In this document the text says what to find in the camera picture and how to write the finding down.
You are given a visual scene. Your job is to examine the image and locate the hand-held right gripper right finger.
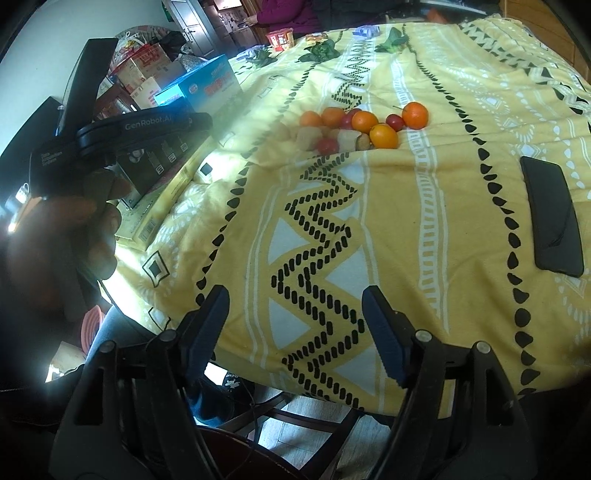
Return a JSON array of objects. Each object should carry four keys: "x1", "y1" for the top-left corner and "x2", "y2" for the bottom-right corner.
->
[{"x1": 361, "y1": 285, "x2": 529, "y2": 480}]

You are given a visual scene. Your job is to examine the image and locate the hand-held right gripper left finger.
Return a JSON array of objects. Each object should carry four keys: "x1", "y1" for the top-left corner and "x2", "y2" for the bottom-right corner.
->
[{"x1": 48, "y1": 285, "x2": 230, "y2": 480}]

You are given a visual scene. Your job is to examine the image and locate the black sneaker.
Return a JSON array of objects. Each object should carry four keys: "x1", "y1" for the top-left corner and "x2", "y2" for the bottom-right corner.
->
[{"x1": 194, "y1": 369, "x2": 256, "y2": 421}]

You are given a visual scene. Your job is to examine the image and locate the yellow patterned blanket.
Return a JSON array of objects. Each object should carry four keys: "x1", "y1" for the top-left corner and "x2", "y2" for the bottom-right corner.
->
[{"x1": 99, "y1": 14, "x2": 591, "y2": 416}]

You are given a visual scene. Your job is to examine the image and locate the person's left hand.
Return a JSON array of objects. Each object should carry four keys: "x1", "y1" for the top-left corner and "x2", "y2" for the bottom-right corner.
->
[{"x1": 7, "y1": 168, "x2": 132, "y2": 324}]

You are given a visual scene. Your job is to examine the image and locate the blue and green box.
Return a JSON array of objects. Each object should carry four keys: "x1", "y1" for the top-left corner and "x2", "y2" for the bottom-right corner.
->
[{"x1": 154, "y1": 54, "x2": 241, "y2": 110}]

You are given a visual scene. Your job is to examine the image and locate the black smartphone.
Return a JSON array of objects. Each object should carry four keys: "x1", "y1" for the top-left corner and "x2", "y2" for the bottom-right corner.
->
[{"x1": 519, "y1": 156, "x2": 585, "y2": 278}]

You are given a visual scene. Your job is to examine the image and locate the pink ribbed object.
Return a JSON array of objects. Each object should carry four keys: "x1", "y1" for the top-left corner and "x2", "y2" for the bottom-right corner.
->
[{"x1": 81, "y1": 307, "x2": 106, "y2": 358}]

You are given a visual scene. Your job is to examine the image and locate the black cardboard box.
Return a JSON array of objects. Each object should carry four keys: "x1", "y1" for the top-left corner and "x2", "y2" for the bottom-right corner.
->
[{"x1": 58, "y1": 39, "x2": 197, "y2": 197}]

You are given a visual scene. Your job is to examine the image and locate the red printed cardboard box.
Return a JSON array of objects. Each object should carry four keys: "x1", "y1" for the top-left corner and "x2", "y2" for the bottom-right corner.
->
[{"x1": 121, "y1": 44, "x2": 172, "y2": 88}]

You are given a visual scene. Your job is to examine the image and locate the red instant noodle cup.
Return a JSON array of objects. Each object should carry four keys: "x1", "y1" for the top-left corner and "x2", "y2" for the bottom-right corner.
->
[{"x1": 267, "y1": 28, "x2": 295, "y2": 51}]

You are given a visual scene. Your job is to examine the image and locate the flat yellow box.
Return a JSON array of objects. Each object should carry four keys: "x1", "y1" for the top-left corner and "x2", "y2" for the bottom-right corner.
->
[{"x1": 115, "y1": 152, "x2": 218, "y2": 252}]

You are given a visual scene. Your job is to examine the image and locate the wooden headboard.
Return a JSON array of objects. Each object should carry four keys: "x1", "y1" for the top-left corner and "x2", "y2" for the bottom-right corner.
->
[{"x1": 501, "y1": 0, "x2": 591, "y2": 77}]

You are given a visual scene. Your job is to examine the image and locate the wooden chair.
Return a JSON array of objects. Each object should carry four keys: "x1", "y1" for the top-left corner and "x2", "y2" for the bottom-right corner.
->
[{"x1": 217, "y1": 390, "x2": 384, "y2": 480}]

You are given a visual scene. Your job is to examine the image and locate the green leafy vegetable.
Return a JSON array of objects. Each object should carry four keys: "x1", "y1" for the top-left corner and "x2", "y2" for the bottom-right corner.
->
[
  {"x1": 238, "y1": 46, "x2": 278, "y2": 68},
  {"x1": 300, "y1": 39, "x2": 340, "y2": 63},
  {"x1": 375, "y1": 28, "x2": 409, "y2": 52}
]

